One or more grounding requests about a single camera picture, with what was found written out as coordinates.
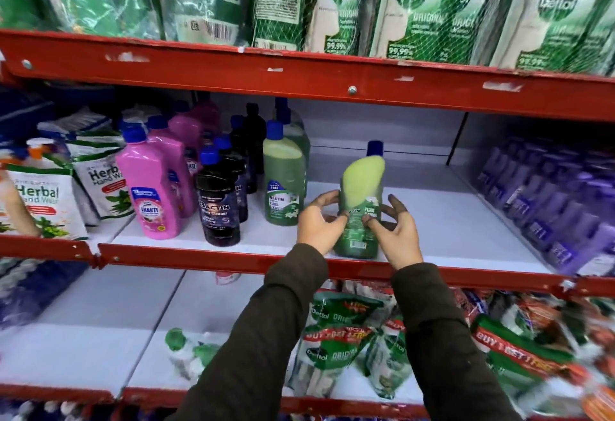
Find pink cleaner bottle blue cap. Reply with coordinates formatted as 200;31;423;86
116;126;183;241
168;101;203;152
191;93;223;135
146;115;197;219

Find black cleaner bottle blue cap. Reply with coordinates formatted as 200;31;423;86
244;102;267;177
214;136;250;224
195;146;241;248
229;115;258;194

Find white green hand wash pouch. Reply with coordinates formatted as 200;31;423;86
37;107;123;148
0;162;89;242
65;146;135;220

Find row of purple bottles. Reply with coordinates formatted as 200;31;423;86
475;136;615;278

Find person's left forearm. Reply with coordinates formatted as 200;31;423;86
166;243;330;421

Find small green white pouch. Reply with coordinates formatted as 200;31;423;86
164;327;222;380

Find person's right hand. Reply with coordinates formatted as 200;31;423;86
367;193;424;271

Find blue white woven bundle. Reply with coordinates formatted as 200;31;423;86
0;258;89;331

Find dark blue packets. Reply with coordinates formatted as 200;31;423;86
0;83;118;144

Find pile of green red pouches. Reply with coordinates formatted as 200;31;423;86
287;280;615;419

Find person's left hand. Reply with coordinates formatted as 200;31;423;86
296;189;349;256

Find red metal shelf beam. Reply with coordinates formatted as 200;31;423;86
0;29;615;123
0;234;615;298

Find person's right forearm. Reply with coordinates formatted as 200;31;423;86
390;262;523;421

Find green floor cleaner bottle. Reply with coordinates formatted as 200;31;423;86
262;120;307;227
333;140;386;260
274;97;311;162

